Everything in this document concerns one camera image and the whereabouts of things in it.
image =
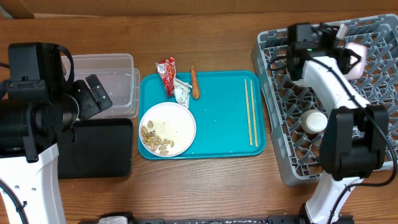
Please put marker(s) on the crumpled white tissue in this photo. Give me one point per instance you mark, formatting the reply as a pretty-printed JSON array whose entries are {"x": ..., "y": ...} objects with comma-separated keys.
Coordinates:
[{"x": 182, "y": 92}]

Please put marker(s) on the left wooden chopstick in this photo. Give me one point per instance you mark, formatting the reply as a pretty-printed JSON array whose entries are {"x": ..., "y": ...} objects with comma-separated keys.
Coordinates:
[{"x": 248, "y": 113}]

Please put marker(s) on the wooden chopstick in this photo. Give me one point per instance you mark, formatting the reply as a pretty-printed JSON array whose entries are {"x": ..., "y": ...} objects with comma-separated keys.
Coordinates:
[
  {"x": 253, "y": 114},
  {"x": 248, "y": 113}
]

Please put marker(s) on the white bowl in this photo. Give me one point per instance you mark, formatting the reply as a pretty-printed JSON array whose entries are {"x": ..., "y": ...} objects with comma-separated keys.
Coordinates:
[{"x": 299, "y": 82}]

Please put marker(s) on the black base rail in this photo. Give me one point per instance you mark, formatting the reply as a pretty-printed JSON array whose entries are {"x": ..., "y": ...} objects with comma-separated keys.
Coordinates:
[{"x": 127, "y": 217}]

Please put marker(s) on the large white plate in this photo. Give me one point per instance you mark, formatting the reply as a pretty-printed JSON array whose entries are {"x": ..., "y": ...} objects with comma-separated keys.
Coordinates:
[{"x": 179, "y": 119}]

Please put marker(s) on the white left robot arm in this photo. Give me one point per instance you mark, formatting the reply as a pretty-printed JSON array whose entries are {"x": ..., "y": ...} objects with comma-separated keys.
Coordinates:
[{"x": 39, "y": 104}]

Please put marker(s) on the peanut pile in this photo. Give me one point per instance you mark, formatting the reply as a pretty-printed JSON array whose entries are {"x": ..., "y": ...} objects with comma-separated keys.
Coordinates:
[{"x": 158, "y": 136}]

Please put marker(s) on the red snack wrapper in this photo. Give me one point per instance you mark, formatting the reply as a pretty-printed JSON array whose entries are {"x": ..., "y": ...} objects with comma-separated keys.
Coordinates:
[{"x": 167, "y": 72}]

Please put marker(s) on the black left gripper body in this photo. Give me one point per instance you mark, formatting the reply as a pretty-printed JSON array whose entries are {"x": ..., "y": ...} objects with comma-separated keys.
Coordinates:
[{"x": 87, "y": 106}]

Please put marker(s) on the clear plastic bin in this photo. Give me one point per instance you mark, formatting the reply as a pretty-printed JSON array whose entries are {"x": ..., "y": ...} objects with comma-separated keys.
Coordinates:
[{"x": 119, "y": 77}]

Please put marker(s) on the grey dishwasher rack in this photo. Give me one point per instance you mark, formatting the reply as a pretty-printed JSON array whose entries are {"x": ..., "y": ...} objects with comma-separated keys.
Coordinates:
[{"x": 296, "y": 151}]

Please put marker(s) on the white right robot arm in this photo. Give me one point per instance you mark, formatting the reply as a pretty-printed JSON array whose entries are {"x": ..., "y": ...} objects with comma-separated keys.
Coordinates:
[{"x": 355, "y": 150}]

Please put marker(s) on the black plastic tray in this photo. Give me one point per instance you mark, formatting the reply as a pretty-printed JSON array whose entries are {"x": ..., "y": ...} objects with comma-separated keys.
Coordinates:
[{"x": 96, "y": 148}]

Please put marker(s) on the orange carrot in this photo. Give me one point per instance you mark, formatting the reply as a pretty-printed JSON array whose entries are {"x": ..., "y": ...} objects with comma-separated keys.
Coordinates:
[{"x": 195, "y": 87}]

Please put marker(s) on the small white cup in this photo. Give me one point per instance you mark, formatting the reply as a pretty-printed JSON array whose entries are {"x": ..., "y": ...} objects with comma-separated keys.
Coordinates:
[{"x": 313, "y": 121}]

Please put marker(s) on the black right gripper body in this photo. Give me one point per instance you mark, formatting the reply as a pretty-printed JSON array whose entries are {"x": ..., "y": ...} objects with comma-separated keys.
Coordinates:
[{"x": 340, "y": 53}]

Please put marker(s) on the right wooden chopstick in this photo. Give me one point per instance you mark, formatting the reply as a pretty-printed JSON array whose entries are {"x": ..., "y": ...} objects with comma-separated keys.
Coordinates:
[{"x": 253, "y": 114}]

